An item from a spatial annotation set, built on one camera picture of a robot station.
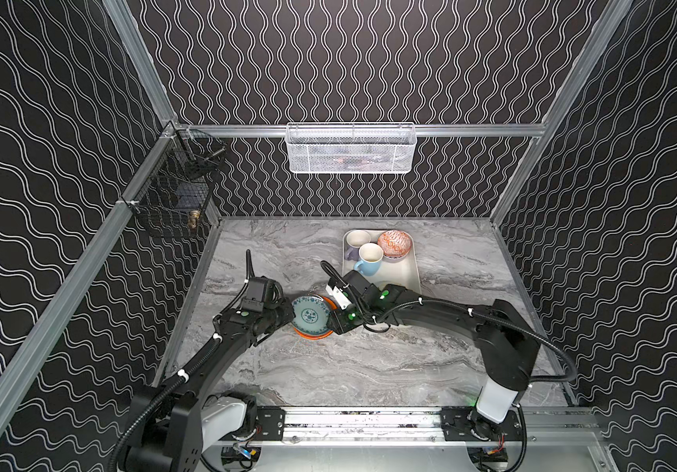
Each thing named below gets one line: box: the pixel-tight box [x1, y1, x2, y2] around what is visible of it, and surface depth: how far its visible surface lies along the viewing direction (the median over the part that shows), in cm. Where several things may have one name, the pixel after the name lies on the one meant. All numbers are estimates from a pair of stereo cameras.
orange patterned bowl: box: [377, 230, 412, 258], surface depth 108 cm
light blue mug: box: [354, 241, 384, 277], surface depth 102 cm
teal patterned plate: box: [292, 295, 331, 336], surface depth 90 cm
